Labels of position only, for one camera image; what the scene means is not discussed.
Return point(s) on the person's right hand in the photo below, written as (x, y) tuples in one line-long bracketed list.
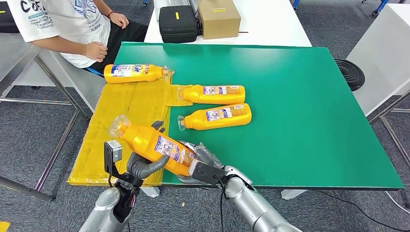
[(96, 52)]

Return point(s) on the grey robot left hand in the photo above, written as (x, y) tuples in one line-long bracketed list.
[(144, 169)]

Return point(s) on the person's left hand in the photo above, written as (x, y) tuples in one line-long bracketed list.
[(120, 20)]

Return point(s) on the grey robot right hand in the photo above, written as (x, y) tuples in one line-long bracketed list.
[(205, 153)]

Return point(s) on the orange detergent bottle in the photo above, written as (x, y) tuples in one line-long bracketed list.
[(144, 141), (198, 123), (112, 76), (198, 97)]

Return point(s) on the person's right forearm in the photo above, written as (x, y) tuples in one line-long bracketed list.
[(61, 46)]

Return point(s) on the person's left forearm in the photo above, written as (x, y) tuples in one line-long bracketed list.
[(104, 8)]

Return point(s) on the person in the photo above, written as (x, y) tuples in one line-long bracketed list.
[(73, 28)]

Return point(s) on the white desk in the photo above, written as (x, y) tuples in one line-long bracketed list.
[(80, 89)]

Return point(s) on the silver laptop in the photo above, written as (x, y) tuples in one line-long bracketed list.
[(169, 2)]

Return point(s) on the black carrying case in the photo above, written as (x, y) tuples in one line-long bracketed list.
[(178, 25), (4, 19)]

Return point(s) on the grey metal table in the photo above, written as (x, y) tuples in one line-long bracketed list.
[(12, 60)]

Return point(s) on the brown cardboard box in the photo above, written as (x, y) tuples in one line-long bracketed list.
[(219, 22)]

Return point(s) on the yellow floor marker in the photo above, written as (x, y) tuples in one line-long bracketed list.
[(4, 227)]

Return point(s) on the black ribbed round stool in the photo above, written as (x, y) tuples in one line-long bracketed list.
[(349, 74)]

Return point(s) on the white table with metal legs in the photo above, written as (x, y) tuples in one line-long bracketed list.
[(381, 54)]

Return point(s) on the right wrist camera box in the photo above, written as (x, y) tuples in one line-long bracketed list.
[(208, 174)]

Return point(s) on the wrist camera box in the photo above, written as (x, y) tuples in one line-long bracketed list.
[(208, 174), (112, 153)]

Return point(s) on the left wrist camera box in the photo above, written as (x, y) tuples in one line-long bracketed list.
[(112, 153)]

